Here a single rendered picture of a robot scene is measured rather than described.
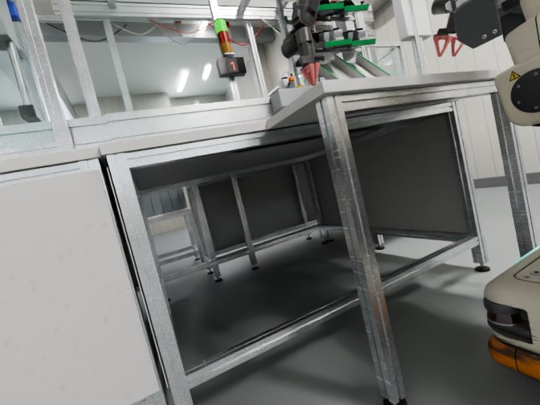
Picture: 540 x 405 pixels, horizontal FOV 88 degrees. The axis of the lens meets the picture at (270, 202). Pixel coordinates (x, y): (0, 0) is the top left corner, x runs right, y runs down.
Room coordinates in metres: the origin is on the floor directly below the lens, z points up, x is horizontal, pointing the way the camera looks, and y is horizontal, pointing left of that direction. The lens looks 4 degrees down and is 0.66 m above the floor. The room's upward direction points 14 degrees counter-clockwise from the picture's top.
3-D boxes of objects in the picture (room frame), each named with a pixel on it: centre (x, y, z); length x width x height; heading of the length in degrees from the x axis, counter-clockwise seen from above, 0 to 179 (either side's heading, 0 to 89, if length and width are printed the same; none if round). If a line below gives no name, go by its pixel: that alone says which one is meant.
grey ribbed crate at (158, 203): (2.91, 1.18, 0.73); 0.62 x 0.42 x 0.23; 113
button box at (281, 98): (1.04, -0.20, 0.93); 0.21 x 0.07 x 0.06; 113
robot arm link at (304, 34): (1.07, -0.26, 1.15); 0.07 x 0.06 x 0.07; 39
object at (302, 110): (1.17, -0.43, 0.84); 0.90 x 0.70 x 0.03; 116
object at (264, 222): (2.78, -0.37, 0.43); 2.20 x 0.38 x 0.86; 113
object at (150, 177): (1.68, -0.02, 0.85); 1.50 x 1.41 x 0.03; 113
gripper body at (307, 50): (1.07, -0.26, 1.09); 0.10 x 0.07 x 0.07; 113
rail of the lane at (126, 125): (1.02, 0.00, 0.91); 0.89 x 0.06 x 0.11; 113
